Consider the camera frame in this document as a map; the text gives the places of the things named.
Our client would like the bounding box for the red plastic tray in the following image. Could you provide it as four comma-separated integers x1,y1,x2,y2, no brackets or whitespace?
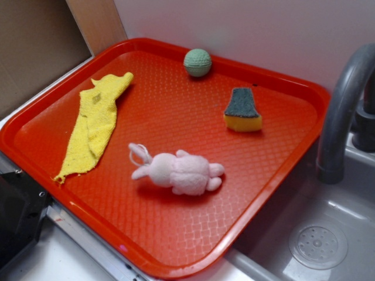
1,39,330,280

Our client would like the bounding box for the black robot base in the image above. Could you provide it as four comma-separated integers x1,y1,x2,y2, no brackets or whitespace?
1,170,50,271

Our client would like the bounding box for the brown cardboard panel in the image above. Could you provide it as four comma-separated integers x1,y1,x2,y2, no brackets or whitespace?
1,1,91,118

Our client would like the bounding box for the grey faucet spout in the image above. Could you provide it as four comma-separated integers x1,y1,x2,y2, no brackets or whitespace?
316,43,374,184

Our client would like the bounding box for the green ball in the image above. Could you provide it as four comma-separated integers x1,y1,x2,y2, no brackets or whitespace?
183,49,212,77

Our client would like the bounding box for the yellow green sponge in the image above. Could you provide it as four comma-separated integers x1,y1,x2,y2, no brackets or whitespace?
224,88,263,132

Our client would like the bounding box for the grey plastic sink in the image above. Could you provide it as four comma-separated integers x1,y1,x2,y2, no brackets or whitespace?
226,144,374,280

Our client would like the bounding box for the yellow cloth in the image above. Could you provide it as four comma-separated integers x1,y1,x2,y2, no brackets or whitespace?
53,72,134,184

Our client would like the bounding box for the pink plush bunny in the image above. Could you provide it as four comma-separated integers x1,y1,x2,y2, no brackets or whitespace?
128,143,224,196

